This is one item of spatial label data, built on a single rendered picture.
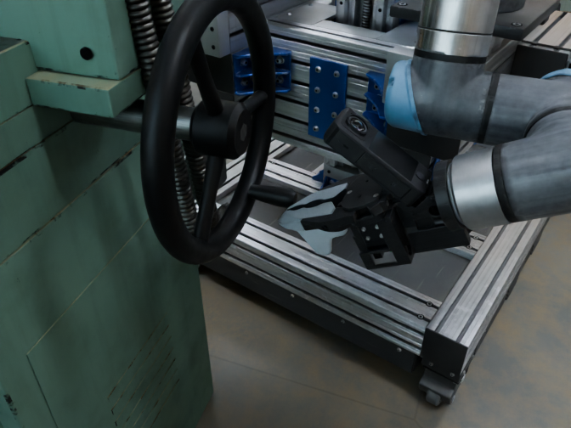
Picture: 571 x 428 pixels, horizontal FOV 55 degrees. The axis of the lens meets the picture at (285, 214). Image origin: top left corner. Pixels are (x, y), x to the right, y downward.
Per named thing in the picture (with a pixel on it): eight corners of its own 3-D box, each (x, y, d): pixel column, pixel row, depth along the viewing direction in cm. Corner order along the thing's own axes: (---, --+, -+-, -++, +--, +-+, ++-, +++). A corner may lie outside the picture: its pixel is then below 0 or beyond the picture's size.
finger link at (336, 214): (301, 239, 60) (373, 225, 55) (294, 228, 59) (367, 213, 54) (315, 214, 63) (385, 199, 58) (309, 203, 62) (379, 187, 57)
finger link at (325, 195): (296, 251, 67) (364, 239, 62) (274, 212, 65) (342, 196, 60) (305, 236, 69) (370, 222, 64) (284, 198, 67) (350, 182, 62)
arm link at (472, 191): (488, 171, 47) (495, 128, 53) (437, 183, 50) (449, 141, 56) (512, 239, 50) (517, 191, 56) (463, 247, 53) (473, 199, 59)
